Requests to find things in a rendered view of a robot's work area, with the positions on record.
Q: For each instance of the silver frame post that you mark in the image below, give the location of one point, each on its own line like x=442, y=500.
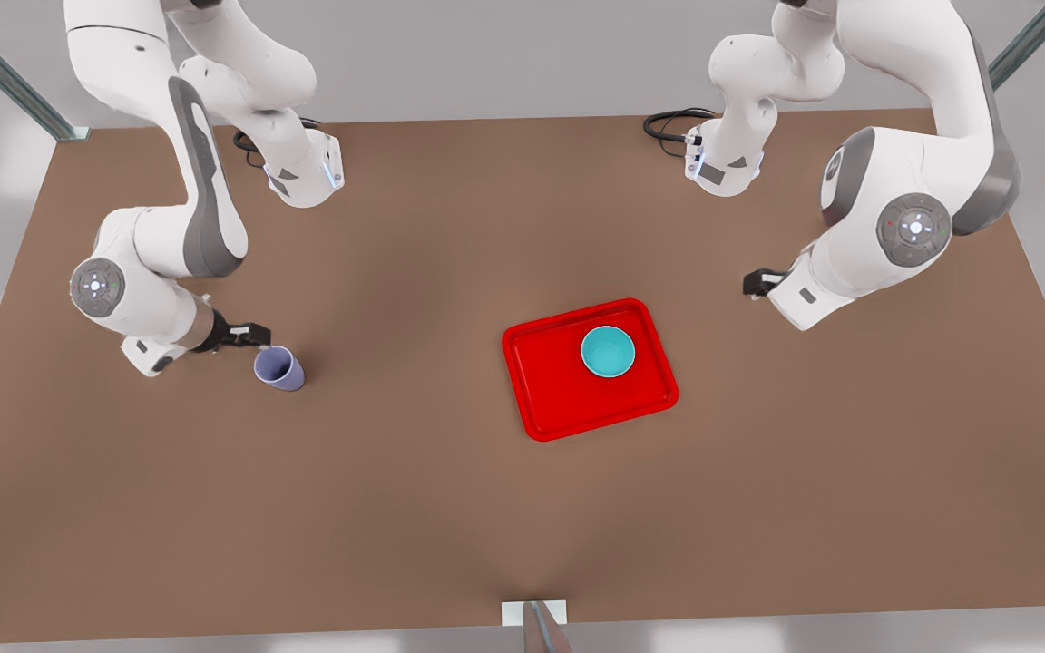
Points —
x=541, y=626
x=5, y=77
x=1030, y=38

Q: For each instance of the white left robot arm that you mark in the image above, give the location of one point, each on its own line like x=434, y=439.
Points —
x=885, y=218

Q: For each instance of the lavender cup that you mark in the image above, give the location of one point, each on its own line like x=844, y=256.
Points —
x=280, y=368

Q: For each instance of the red tray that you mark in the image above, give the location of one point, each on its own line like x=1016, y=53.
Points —
x=588, y=370

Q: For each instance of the teal bowl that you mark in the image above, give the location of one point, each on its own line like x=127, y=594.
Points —
x=608, y=352

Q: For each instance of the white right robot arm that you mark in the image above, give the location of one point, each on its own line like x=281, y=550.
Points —
x=205, y=199

